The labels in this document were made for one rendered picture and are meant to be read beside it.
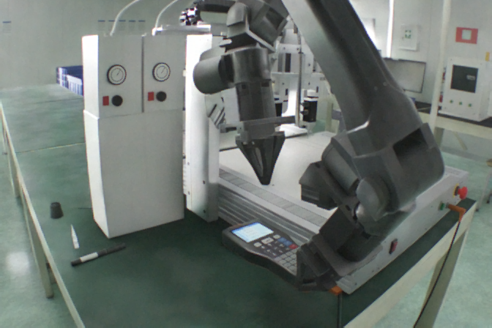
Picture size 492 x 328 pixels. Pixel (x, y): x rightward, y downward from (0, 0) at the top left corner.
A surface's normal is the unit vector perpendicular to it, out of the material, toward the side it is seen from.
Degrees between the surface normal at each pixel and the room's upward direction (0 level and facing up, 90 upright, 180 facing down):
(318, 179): 90
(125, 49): 90
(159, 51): 90
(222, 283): 0
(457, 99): 90
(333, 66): 111
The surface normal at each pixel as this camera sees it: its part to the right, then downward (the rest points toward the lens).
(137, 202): 0.64, 0.23
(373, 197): -0.88, 0.43
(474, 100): -0.77, 0.15
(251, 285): 0.04, -0.96
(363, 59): 0.17, -0.14
